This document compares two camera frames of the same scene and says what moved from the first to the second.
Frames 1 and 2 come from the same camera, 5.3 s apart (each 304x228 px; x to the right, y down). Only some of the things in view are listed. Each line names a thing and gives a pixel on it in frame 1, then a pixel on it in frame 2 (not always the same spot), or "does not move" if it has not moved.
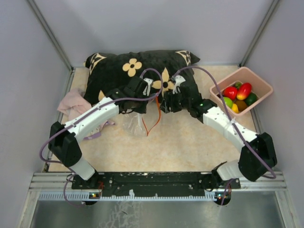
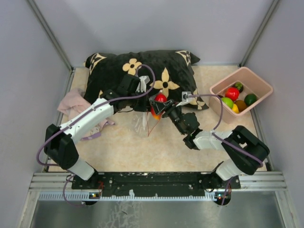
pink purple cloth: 74,102 does not move
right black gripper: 168,97 to 169,106
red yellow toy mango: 244,90 to 160,97
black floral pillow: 105,72 does not move
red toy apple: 230,92 does not move
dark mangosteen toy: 237,84 does not move
